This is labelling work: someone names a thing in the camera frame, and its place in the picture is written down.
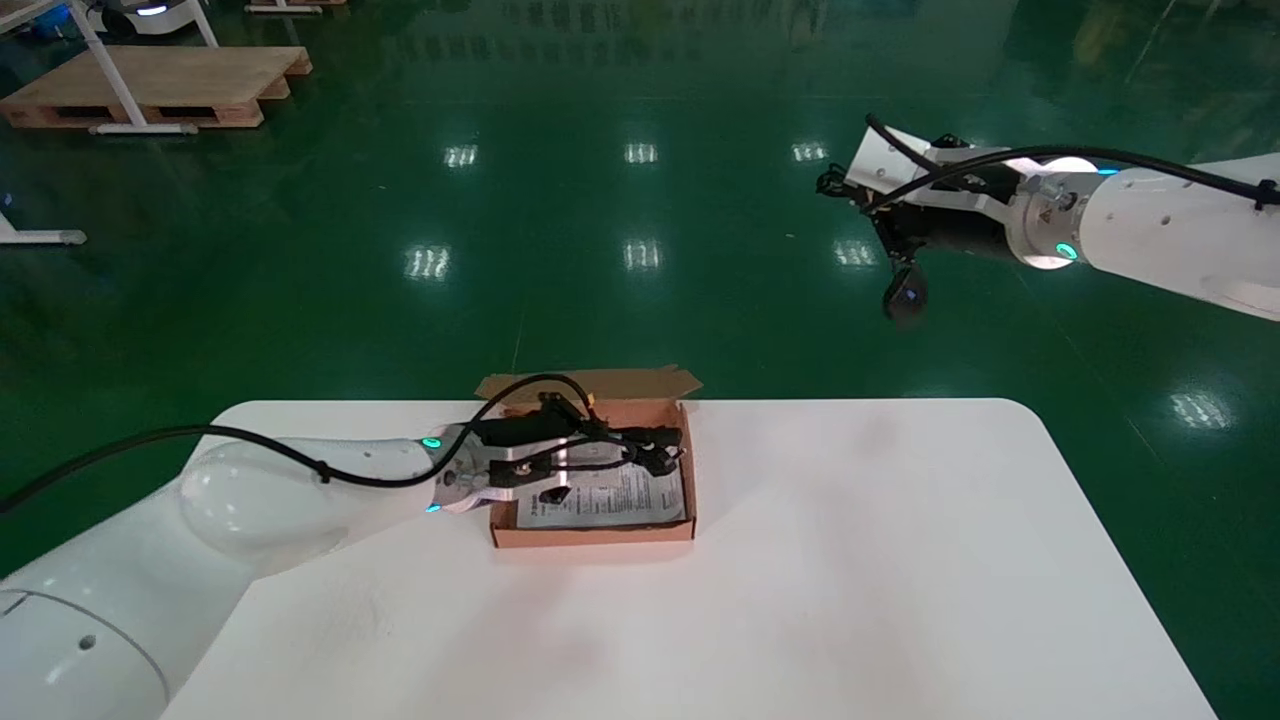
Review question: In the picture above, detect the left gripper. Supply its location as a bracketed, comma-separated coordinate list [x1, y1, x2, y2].
[462, 408, 688, 513]

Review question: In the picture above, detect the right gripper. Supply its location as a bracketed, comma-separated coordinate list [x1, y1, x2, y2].
[814, 124, 1021, 267]

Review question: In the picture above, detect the black power cable with plug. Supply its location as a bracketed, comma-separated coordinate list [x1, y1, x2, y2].
[590, 424, 693, 480]

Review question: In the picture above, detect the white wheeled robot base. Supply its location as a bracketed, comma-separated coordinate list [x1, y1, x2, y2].
[85, 0, 207, 37]

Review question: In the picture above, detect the open brown cardboard box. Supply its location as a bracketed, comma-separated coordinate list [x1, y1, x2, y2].
[474, 365, 703, 550]

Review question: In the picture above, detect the white printed paper manual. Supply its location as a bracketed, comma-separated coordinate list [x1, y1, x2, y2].
[515, 462, 688, 531]

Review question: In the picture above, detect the large wooden pallet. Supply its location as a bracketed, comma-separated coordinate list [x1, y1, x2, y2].
[0, 45, 314, 130]

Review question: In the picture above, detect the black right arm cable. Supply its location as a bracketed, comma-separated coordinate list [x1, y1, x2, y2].
[864, 112, 1280, 214]

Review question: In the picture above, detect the white metal frame foot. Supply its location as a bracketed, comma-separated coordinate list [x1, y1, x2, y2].
[0, 195, 87, 249]

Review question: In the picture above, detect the white metal table frame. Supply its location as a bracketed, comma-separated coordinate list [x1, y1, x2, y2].
[0, 0, 220, 138]

